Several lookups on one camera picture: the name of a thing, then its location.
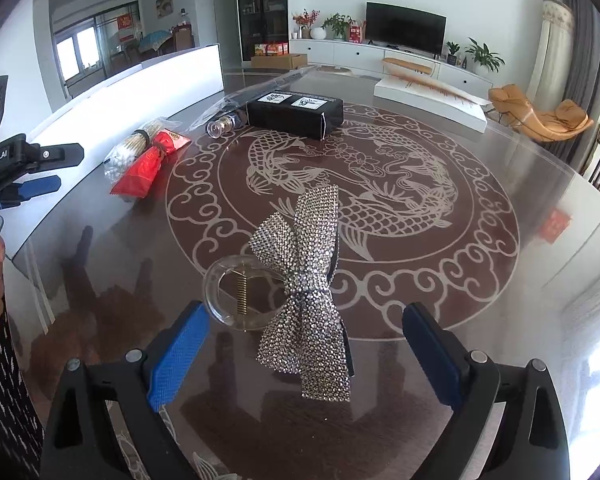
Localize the black white patterned garment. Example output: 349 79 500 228
0 310 45 480

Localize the red flower arrangement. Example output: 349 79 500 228
291 8 322 40

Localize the blue mesh food cover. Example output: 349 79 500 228
139 30 170 51

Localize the dark glass display cabinet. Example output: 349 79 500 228
235 0 289 63

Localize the bundle of wooden sticks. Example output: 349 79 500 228
102 119 170 183

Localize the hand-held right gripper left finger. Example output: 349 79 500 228
40 301 212 480

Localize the small glass bottle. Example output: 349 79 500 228
206 112 251 138

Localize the grey curtain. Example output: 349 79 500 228
560 0 600 171

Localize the wooden bench with metal legs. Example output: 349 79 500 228
382 56 438 78

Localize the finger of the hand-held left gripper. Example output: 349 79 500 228
25 143 85 173
7 176 61 203

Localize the brown cardboard box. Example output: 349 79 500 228
250 53 308 70

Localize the white covered standing air conditioner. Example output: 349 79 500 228
525 0 576 106

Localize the black rectangular box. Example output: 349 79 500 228
245 91 344 140

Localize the black television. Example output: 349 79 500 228
365 2 448 56

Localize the orange lounge chair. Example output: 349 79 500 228
487 84 595 143

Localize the red foil packet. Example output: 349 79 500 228
110 130 192 200

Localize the green leafy potted plant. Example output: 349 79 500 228
322 12 356 41

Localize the white flat feather-print box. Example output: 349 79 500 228
373 76 490 134

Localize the large potted plant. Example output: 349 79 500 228
464 37 506 73

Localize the long clear plastic sleeve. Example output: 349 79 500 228
189 64 322 128

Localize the white foam board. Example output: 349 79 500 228
10 44 225 161

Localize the white television cabinet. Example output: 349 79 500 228
288 37 494 92

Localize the rhinestone bow hair clip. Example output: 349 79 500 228
202 185 355 403

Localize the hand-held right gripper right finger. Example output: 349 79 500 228
401 302 571 480

